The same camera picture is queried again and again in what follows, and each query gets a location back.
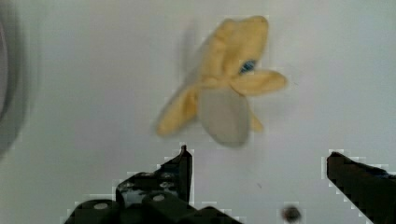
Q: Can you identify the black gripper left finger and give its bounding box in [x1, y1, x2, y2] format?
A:
[64, 146, 242, 224]

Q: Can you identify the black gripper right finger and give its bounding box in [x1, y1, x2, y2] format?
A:
[326, 152, 396, 224]

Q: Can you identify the yellow plush banana toy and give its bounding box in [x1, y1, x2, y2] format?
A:
[156, 15, 287, 147]

